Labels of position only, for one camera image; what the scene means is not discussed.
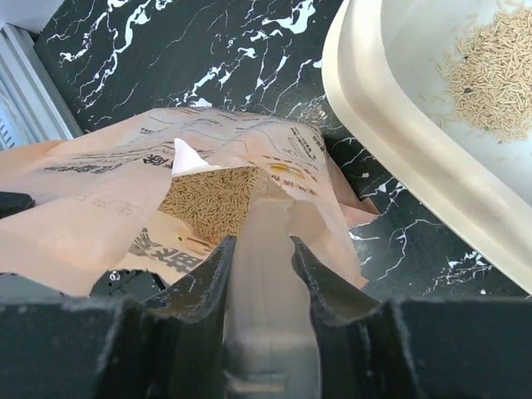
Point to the pink cat litter bag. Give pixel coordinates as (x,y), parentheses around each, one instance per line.
(159,191)

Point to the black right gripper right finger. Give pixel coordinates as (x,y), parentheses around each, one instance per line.
(411,347)

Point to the tan cat litter pellets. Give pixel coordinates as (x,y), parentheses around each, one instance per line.
(485,71)

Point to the beige plastic litter box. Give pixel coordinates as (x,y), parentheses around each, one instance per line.
(377,71)

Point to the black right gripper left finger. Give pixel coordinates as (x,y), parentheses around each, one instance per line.
(169,346)

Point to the clear plastic scoop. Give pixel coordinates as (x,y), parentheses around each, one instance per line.
(270,348)

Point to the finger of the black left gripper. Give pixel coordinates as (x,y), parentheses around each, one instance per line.
(14,203)

